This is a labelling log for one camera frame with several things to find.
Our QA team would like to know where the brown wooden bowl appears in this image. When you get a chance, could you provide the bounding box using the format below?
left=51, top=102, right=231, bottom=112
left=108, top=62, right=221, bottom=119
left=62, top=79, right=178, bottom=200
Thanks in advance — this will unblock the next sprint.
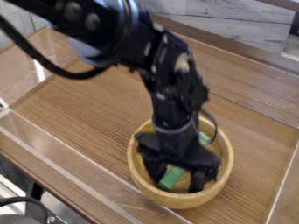
left=127, top=116, right=235, bottom=209

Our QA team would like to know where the black table leg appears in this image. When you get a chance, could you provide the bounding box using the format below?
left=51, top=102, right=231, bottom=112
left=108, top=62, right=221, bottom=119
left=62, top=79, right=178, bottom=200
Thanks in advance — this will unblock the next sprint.
left=31, top=182, right=44, bottom=200

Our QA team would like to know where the clear acrylic tray wall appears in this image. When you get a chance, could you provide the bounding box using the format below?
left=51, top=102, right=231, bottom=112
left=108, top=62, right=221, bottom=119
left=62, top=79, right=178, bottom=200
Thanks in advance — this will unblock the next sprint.
left=0, top=108, right=191, bottom=224

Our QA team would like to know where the green rectangular block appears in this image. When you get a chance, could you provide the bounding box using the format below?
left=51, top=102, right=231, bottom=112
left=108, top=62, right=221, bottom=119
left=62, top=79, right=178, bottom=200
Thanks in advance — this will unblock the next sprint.
left=158, top=132, right=211, bottom=192

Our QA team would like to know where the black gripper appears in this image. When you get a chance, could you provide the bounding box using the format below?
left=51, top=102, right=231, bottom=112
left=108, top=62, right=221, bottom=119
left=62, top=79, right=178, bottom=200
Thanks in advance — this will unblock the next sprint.
left=135, top=116, right=222, bottom=194

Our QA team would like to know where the black cable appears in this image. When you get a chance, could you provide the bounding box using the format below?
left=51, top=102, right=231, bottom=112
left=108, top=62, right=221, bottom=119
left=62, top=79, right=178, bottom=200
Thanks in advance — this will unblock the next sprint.
left=0, top=14, right=115, bottom=81

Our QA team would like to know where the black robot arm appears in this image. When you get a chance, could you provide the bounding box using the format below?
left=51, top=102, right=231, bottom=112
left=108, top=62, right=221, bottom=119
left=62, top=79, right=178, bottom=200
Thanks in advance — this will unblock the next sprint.
left=0, top=0, right=221, bottom=193

